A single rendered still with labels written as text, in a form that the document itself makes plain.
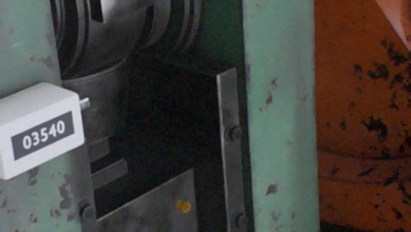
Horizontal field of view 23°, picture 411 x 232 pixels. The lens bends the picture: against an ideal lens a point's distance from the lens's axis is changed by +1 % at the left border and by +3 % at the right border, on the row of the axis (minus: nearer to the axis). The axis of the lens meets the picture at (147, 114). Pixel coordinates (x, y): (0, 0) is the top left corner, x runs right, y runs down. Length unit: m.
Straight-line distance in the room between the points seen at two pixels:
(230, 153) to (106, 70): 0.14
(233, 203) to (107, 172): 0.12
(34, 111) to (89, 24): 0.15
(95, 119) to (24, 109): 0.20
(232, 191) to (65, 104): 0.28
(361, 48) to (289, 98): 0.22
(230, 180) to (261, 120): 0.06
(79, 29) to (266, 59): 0.19
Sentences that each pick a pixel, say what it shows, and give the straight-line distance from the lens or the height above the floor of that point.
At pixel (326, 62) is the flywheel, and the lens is 1.19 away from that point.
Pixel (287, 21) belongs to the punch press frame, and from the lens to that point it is 0.92.
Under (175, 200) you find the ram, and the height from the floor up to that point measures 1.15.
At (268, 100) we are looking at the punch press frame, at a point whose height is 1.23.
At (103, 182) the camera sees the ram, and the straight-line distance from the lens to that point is 0.92.
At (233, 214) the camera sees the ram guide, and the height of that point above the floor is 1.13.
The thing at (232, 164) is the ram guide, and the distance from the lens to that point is 0.92.
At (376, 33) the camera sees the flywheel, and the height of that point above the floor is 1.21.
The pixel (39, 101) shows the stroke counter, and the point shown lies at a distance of 0.70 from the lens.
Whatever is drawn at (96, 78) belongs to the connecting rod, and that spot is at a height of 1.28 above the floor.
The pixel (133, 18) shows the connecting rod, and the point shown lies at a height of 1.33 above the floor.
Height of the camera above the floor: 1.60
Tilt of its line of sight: 24 degrees down
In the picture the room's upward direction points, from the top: 6 degrees counter-clockwise
